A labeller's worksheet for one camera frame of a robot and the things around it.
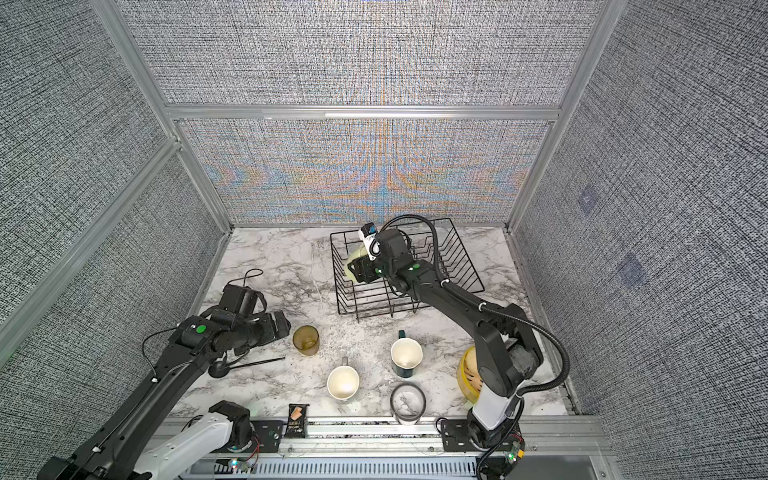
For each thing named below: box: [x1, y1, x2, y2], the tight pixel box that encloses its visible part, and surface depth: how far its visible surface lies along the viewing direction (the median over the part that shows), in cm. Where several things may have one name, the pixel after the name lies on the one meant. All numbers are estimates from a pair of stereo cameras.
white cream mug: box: [326, 356, 360, 401], surface depth 79 cm
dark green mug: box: [390, 329, 423, 378], surface depth 80 cm
